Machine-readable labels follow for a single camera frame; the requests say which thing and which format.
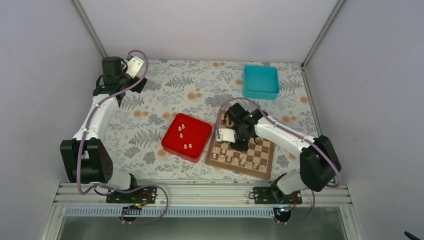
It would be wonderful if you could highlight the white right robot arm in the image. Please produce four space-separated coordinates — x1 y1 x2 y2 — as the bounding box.
215 103 342 204

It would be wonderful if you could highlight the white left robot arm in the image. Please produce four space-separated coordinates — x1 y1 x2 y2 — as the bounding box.
59 55 147 203

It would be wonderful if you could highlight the teal square plastic bin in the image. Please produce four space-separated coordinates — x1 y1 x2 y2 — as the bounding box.
242 65 280 100

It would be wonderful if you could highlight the wooden chessboard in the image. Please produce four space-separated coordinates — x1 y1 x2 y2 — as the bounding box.
204 109 276 181

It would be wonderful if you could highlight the floral patterned table mat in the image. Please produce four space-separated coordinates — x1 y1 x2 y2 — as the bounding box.
102 59 319 180

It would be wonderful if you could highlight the red square plastic tray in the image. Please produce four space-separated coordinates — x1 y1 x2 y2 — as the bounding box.
161 113 213 163

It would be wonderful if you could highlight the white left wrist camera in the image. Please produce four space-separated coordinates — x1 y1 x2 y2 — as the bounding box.
125 56 145 78

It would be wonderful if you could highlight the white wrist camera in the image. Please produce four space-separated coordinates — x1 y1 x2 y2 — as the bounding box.
125 56 145 78
215 128 236 143

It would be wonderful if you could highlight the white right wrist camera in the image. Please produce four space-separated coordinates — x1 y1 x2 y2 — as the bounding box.
215 128 236 143

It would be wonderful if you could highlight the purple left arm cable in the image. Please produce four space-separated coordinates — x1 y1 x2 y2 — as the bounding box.
76 49 170 225

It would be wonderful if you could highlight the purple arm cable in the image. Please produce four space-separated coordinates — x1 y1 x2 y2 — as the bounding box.
76 49 170 225
215 96 342 226

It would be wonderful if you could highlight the aluminium corner frame post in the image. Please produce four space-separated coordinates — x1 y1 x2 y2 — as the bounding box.
71 0 108 58

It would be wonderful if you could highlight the aluminium front rail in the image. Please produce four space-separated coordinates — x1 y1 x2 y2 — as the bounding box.
41 180 364 240

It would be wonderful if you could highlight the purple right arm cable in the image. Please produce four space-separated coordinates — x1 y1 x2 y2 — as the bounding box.
215 96 342 226

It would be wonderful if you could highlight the right aluminium frame post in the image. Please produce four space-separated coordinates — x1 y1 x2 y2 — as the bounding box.
301 0 346 71

